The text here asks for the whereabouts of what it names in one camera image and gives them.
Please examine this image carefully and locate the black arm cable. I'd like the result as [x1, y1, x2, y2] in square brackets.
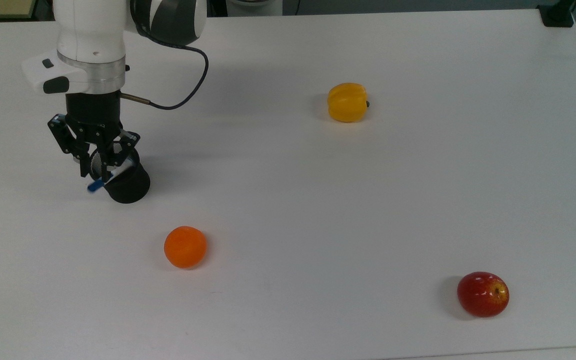
[120, 30, 210, 111]

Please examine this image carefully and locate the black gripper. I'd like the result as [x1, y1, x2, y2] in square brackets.
[47, 91, 141, 182]

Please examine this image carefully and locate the black mesh pen cup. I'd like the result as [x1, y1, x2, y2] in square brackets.
[89, 147, 151, 204]

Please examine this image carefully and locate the yellow bell pepper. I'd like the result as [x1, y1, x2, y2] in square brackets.
[327, 82, 370, 123]

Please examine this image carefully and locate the white marker with blue cap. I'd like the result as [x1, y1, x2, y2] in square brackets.
[87, 159, 134, 193]

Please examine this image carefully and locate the orange fruit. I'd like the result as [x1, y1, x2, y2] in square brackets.
[163, 226, 208, 270]

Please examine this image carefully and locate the red apple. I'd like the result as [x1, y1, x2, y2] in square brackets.
[457, 271, 510, 318]

